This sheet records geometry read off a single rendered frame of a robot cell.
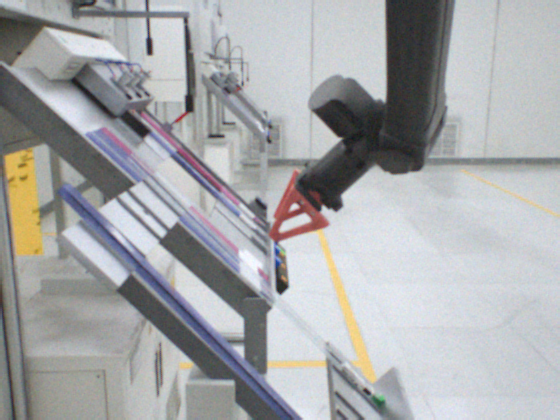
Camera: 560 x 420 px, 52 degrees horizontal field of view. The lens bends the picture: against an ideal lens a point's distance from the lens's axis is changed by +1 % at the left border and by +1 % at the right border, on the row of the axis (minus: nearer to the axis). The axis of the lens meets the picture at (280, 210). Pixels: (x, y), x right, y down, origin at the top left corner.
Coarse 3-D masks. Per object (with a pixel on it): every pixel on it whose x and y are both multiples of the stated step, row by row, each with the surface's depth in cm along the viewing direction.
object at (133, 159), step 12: (132, 156) 76; (144, 168) 77; (156, 180) 77; (168, 192) 77; (180, 204) 78; (192, 216) 78; (204, 228) 78; (216, 240) 79; (228, 252) 79; (240, 264) 79; (252, 276) 80; (264, 288) 80; (276, 300) 80; (288, 312) 81; (300, 324) 81; (312, 336) 81; (324, 348) 82; (336, 360) 82; (372, 396) 83
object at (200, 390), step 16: (192, 368) 73; (192, 384) 69; (208, 384) 69; (224, 384) 69; (192, 400) 70; (208, 400) 69; (224, 400) 69; (192, 416) 70; (208, 416) 70; (224, 416) 70
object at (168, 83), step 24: (144, 24) 443; (168, 24) 443; (192, 24) 454; (144, 48) 447; (168, 48) 447; (192, 48) 458; (216, 48) 484; (168, 72) 451; (192, 72) 496; (216, 72) 488; (168, 96) 456; (216, 96) 457; (240, 120) 461; (192, 144) 494; (216, 144) 495; (264, 144) 462; (168, 168) 469; (216, 168) 470; (264, 168) 467; (192, 192) 474; (264, 192) 471
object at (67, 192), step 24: (72, 192) 55; (96, 216) 55; (120, 240) 56; (144, 264) 56; (168, 288) 56; (192, 312) 56; (216, 336) 57; (240, 360) 57; (264, 384) 57; (288, 408) 58
